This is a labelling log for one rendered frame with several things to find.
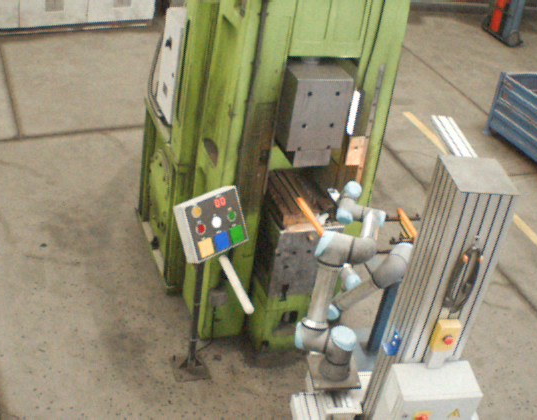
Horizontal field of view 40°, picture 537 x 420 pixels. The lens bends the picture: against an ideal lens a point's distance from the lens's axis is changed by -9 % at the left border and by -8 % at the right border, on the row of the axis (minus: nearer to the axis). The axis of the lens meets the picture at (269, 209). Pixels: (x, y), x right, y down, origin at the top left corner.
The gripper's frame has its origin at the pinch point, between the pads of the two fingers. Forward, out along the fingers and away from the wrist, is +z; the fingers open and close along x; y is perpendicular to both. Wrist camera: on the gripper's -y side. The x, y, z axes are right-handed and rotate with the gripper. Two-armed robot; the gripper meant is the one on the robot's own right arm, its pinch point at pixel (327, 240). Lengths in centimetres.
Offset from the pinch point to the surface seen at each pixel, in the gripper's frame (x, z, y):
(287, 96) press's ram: -17, 36, -63
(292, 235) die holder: -8.4, 21.7, 11.4
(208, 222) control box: -59, 11, -10
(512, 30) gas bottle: 540, 521, 77
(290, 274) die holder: -5.2, 22.1, 38.0
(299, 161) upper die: -8.9, 27.4, -30.0
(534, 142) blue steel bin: 333, 208, 75
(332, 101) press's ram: 3, 27, -64
